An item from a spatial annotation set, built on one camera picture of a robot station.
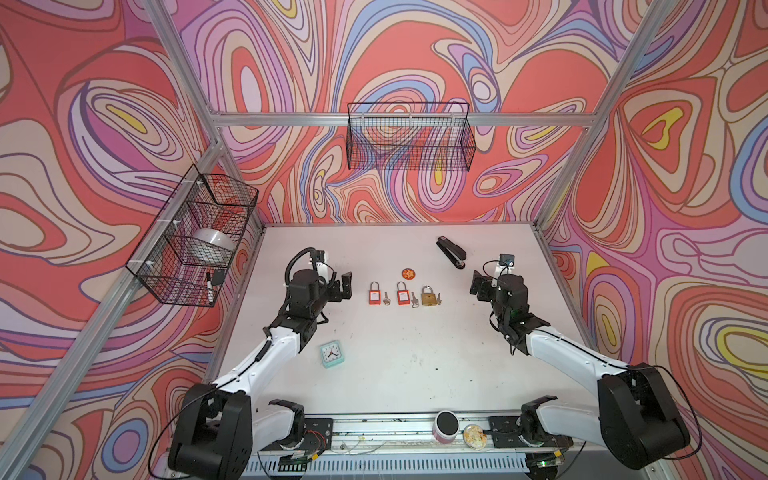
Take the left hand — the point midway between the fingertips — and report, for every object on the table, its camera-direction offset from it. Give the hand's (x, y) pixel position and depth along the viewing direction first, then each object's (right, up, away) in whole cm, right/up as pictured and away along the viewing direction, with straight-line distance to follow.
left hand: (337, 271), depth 85 cm
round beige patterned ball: (+36, -41, -11) cm, 56 cm away
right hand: (+46, -2, +4) cm, 46 cm away
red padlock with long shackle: (+20, -9, +14) cm, 26 cm away
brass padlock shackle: (+28, -10, +14) cm, 33 cm away
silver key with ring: (+24, -11, +14) cm, 30 cm away
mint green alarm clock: (-2, -24, 0) cm, 24 cm away
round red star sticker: (+22, -2, +20) cm, 30 cm away
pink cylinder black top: (+28, -37, -14) cm, 48 cm away
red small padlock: (+10, -9, +14) cm, 19 cm away
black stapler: (+39, +6, +23) cm, 45 cm away
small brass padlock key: (+32, -11, +14) cm, 36 cm away
